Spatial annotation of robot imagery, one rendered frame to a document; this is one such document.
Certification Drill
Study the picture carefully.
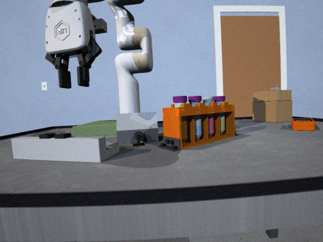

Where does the orange tube rack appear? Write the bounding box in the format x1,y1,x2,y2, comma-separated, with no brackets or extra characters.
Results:
163,102,235,150

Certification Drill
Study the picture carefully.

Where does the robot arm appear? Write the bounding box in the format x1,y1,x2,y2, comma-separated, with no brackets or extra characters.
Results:
91,0,153,113

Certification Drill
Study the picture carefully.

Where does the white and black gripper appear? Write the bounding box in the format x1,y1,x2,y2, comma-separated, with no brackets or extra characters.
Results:
45,0,102,89

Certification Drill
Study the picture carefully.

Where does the grey button housing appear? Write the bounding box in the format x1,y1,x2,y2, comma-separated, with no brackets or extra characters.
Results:
117,112,158,146

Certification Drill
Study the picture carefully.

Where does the brown cardboard box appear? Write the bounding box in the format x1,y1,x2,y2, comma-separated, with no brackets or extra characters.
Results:
252,90,292,123

